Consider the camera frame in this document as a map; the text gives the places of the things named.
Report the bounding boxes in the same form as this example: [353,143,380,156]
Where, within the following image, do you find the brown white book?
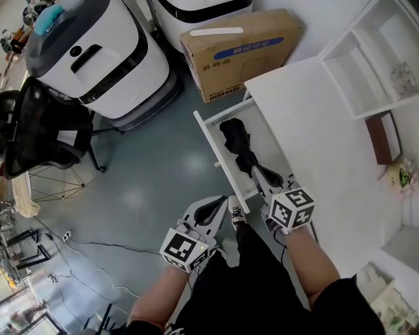
[364,110,403,166]

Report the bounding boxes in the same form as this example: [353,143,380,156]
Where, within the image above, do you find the black metal frame stand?
[0,228,52,272]

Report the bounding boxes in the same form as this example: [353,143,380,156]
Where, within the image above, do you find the white drawer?
[192,97,295,214]

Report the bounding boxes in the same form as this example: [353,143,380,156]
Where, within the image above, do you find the light blue cloth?
[33,0,79,37]

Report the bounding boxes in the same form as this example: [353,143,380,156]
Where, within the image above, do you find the pale patterned ornament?
[389,62,414,99]

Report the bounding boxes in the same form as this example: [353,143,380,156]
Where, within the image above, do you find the cream cloth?
[12,171,42,219]

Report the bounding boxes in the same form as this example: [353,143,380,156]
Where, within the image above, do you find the brown cardboard box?
[179,8,304,105]

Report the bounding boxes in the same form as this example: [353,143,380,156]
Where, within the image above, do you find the person's black clothing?
[126,219,387,335]

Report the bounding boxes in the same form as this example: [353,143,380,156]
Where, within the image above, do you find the person's white shoe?
[227,194,247,232]

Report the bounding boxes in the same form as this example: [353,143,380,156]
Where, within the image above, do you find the gold wire frame stand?
[27,162,86,203]

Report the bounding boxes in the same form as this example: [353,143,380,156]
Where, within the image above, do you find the white green plant decoration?
[355,260,419,335]

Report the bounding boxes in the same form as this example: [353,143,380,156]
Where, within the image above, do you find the black umbrella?
[219,118,263,180]

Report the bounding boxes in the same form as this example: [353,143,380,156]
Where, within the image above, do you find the white shelf unit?
[319,0,419,121]

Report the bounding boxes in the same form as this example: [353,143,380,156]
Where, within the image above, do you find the white floor cable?
[94,267,142,299]

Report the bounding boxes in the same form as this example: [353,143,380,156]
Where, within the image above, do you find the large white grey machine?
[25,0,183,132]

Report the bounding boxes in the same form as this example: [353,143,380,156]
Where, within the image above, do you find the person's left forearm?
[128,254,211,330]

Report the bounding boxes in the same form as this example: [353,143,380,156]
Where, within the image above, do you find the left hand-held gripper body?
[159,219,226,273]

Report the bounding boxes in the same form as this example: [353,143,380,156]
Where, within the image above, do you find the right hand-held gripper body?
[260,181,316,236]

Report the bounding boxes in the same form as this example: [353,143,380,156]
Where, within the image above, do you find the white machine with black band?
[149,0,255,55]

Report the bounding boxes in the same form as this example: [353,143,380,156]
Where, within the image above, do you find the black floor cable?
[31,215,162,256]

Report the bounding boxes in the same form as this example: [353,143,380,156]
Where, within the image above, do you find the person's right forearm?
[282,224,342,312]

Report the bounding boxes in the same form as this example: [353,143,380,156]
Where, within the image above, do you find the pink artificial flowers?
[397,158,419,198]

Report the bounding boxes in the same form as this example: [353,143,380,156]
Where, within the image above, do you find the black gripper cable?
[272,228,289,260]

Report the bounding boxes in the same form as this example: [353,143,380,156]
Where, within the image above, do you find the black mesh office chair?
[0,76,108,181]

